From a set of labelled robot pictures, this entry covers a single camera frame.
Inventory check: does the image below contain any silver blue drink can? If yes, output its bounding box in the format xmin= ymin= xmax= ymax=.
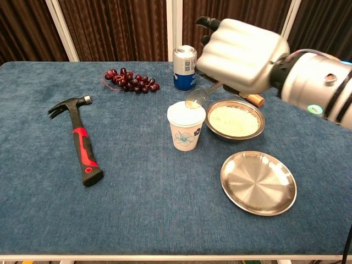
xmin=172 ymin=45 xmax=199 ymax=92

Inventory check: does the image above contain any white flowered paper cup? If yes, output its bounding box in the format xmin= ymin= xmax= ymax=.
xmin=166 ymin=100 xmax=207 ymax=152

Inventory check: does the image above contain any dark red grape bunch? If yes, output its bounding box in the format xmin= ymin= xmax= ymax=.
xmin=101 ymin=67 xmax=161 ymax=94

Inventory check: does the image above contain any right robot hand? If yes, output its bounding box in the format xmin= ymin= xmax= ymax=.
xmin=194 ymin=16 xmax=291 ymax=97

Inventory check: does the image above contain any blue table mat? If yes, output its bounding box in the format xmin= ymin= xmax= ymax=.
xmin=0 ymin=60 xmax=352 ymax=257

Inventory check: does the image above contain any white screen frame post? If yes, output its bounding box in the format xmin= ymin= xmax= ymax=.
xmin=279 ymin=0 xmax=303 ymax=38
xmin=165 ymin=0 xmax=184 ymax=63
xmin=45 ymin=0 xmax=81 ymax=63

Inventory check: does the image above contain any metal bowl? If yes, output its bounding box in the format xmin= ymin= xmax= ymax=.
xmin=205 ymin=99 xmax=266 ymax=143

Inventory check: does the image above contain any metal spoon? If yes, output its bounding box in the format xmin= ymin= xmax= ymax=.
xmin=184 ymin=82 xmax=224 ymax=111

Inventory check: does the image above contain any red black claw hammer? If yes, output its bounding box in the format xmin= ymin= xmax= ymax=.
xmin=47 ymin=95 xmax=105 ymax=188

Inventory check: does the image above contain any brown pleated screen panel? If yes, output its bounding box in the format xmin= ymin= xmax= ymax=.
xmin=282 ymin=0 xmax=352 ymax=62
xmin=0 ymin=0 xmax=69 ymax=65
xmin=58 ymin=0 xmax=169 ymax=63
xmin=182 ymin=0 xmax=289 ymax=63

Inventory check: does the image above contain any metal plate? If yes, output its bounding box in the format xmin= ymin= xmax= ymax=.
xmin=219 ymin=150 xmax=298 ymax=217

